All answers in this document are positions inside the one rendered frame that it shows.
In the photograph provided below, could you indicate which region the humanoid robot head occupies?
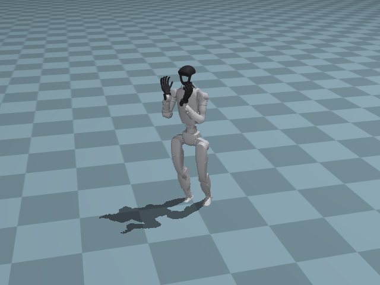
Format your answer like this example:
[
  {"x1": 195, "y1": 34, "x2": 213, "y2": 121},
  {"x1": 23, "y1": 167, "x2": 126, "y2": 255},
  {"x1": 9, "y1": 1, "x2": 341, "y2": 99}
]
[{"x1": 178, "y1": 65, "x2": 196, "y2": 90}]

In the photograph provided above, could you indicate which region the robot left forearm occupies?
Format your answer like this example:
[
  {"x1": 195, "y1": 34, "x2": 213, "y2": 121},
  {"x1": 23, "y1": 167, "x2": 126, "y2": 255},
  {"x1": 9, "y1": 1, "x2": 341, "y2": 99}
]
[{"x1": 179, "y1": 101, "x2": 204, "y2": 123}]

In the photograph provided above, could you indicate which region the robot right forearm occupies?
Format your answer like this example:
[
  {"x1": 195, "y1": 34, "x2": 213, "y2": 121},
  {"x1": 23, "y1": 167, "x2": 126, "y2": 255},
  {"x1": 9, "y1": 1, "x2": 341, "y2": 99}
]
[{"x1": 162, "y1": 94, "x2": 172, "y2": 115}]

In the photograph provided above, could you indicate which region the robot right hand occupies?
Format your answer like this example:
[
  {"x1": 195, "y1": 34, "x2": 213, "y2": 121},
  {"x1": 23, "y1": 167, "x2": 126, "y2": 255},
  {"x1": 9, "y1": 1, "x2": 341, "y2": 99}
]
[{"x1": 160, "y1": 76, "x2": 173, "y2": 100}]

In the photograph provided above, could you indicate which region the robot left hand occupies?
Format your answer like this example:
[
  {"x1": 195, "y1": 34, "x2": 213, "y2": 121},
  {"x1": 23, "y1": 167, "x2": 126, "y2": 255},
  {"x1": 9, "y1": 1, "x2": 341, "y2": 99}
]
[{"x1": 179, "y1": 83, "x2": 193, "y2": 106}]

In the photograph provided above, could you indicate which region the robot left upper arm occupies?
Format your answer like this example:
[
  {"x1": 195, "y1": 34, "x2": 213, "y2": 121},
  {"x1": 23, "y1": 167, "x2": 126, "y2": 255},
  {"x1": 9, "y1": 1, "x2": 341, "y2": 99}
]
[{"x1": 195, "y1": 91, "x2": 209, "y2": 124}]

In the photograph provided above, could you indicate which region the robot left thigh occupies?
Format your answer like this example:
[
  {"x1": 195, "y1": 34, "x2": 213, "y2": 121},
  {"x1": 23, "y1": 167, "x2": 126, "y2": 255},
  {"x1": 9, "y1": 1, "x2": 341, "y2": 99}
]
[{"x1": 195, "y1": 137, "x2": 210, "y2": 183}]

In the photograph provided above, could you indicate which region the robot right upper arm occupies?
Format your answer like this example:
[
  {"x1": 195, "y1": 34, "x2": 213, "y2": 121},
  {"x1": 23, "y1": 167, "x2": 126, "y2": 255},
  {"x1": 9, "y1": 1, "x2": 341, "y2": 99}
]
[{"x1": 163, "y1": 88, "x2": 178, "y2": 119}]

